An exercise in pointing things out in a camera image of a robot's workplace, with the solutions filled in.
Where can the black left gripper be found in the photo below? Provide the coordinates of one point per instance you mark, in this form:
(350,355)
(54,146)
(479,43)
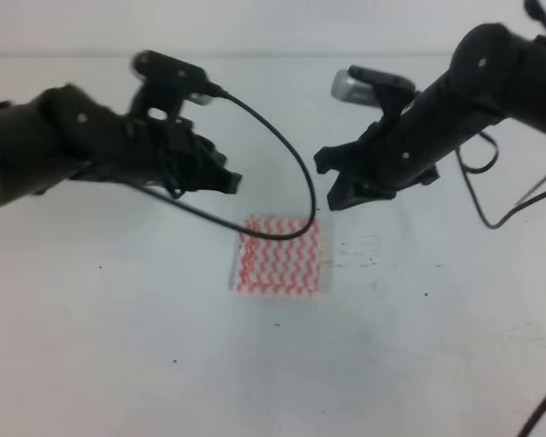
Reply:
(158,154)

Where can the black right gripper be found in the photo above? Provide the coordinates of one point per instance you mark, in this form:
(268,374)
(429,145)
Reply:
(384,162)

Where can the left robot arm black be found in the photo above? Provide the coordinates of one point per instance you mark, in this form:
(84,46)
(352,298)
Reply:
(63,134)

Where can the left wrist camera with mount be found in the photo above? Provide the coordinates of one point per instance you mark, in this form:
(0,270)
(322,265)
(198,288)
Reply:
(166,82)

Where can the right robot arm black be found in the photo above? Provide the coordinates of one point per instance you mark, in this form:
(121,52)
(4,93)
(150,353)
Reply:
(493,75)

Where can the pink white wavy striped towel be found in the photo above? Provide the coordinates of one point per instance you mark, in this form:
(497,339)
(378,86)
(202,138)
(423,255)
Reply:
(297,268)

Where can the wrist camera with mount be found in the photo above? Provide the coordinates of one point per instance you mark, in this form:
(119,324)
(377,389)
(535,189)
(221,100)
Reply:
(166,82)
(366,87)

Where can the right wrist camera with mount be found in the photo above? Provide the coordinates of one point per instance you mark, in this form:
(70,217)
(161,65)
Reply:
(366,87)

